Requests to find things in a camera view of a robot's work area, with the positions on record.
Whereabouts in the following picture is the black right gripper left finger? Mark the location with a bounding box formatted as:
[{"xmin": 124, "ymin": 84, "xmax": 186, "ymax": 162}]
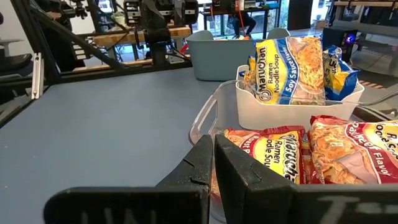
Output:
[{"xmin": 43, "ymin": 134, "xmax": 215, "ymax": 224}]

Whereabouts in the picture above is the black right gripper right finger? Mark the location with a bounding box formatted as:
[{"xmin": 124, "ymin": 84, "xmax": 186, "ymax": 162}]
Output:
[{"xmin": 214, "ymin": 134, "xmax": 398, "ymax": 224}]

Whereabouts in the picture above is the red Maruchan beef noodle pack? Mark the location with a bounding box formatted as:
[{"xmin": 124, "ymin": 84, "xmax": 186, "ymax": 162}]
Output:
[
  {"xmin": 300, "ymin": 133, "xmax": 324, "ymax": 185},
  {"xmin": 211, "ymin": 125, "xmax": 306, "ymax": 200},
  {"xmin": 307, "ymin": 114, "xmax": 398, "ymax": 185}
]

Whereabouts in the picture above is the blue Maruchan soy noodle pack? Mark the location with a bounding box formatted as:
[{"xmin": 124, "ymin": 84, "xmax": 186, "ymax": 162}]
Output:
[
  {"xmin": 322, "ymin": 45, "xmax": 360, "ymax": 101},
  {"xmin": 254, "ymin": 36, "xmax": 326, "ymax": 106},
  {"xmin": 243, "ymin": 55, "xmax": 257, "ymax": 91}
]

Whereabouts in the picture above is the white plastic bin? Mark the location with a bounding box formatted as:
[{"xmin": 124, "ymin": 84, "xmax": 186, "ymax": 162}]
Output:
[{"xmin": 235, "ymin": 64, "xmax": 365, "ymax": 131}]

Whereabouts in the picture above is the clear plastic container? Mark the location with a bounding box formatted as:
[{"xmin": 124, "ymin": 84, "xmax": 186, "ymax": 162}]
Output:
[{"xmin": 188, "ymin": 79, "xmax": 398, "ymax": 223}]

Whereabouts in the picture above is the dark blue-grey plastic bin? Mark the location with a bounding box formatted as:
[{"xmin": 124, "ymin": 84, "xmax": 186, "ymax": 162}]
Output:
[{"xmin": 185, "ymin": 27, "xmax": 292, "ymax": 82}]

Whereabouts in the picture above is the black device with blue light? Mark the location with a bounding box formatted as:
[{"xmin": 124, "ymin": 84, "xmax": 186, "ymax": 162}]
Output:
[{"xmin": 322, "ymin": 26, "xmax": 358, "ymax": 63}]

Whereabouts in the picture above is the person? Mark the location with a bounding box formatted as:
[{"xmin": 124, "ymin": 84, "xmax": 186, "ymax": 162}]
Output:
[
  {"xmin": 228, "ymin": 11, "xmax": 257, "ymax": 40},
  {"xmin": 34, "ymin": 0, "xmax": 86, "ymax": 73}
]

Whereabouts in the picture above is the grey office chair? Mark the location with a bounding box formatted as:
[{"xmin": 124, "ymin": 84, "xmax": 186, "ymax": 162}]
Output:
[{"xmin": 0, "ymin": 37, "xmax": 34, "ymax": 74}]

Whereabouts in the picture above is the black metal table frame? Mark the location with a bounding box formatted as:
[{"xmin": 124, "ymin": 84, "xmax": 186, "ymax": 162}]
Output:
[{"xmin": 0, "ymin": 0, "xmax": 398, "ymax": 128}]

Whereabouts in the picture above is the silver aluminium bracket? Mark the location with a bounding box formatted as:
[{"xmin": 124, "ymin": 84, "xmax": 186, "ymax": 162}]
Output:
[{"xmin": 30, "ymin": 52, "xmax": 45, "ymax": 100}]

